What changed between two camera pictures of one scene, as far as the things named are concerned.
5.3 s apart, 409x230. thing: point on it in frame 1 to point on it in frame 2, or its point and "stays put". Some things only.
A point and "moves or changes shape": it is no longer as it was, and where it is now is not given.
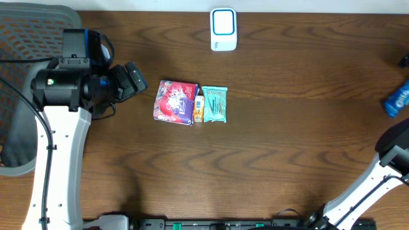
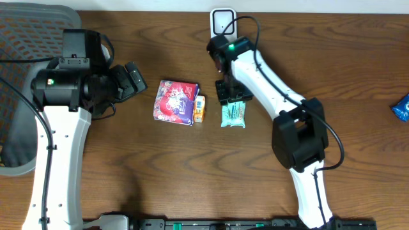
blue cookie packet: (397, 101) moves or changes shape
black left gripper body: (126, 82) stays put
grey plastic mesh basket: (31, 37) stays put
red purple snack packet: (174, 102) stays put
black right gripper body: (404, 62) to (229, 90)
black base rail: (234, 223) stays put
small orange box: (199, 108) stays put
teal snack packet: (215, 104) to (233, 114)
